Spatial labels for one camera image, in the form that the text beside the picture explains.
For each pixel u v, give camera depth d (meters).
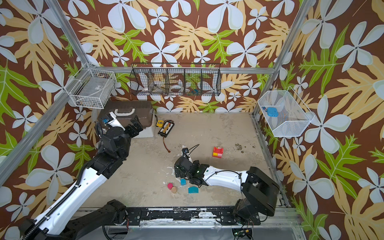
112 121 0.57
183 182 0.84
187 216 0.75
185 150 0.75
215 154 0.94
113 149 0.50
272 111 0.86
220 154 0.93
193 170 0.62
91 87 0.86
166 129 1.08
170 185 0.83
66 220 0.41
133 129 0.61
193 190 0.84
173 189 0.82
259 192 0.42
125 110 0.93
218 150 0.94
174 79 0.98
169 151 0.98
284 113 0.84
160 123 1.11
